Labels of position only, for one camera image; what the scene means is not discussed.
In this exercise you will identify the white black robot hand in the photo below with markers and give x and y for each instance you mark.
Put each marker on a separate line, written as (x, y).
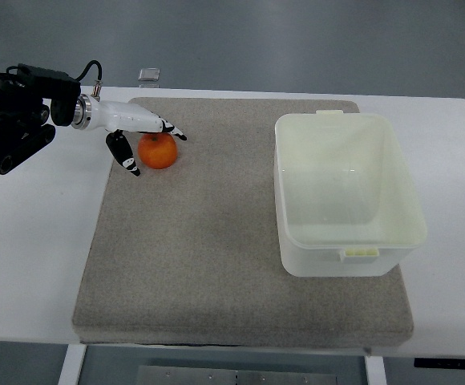
(117, 118)

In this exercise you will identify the orange fruit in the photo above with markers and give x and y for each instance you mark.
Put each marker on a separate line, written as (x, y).
(157, 150)

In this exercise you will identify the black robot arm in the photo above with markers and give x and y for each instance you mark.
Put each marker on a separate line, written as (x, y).
(33, 102)

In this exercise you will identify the translucent white plastic box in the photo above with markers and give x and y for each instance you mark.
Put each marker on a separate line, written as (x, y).
(346, 203)

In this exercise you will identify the small clear floor plate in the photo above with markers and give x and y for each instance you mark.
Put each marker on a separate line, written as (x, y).
(149, 74)

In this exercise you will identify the beige felt mat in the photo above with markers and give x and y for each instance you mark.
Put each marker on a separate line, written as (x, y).
(190, 255)

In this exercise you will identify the white table leg left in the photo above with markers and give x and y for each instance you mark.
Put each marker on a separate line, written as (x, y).
(72, 364)

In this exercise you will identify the white table leg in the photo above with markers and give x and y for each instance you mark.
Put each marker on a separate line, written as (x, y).
(375, 370)
(72, 364)

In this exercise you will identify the white table leg right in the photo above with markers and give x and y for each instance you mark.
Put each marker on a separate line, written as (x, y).
(375, 370)

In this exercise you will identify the black table control panel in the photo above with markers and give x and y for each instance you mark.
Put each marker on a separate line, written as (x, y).
(432, 363)

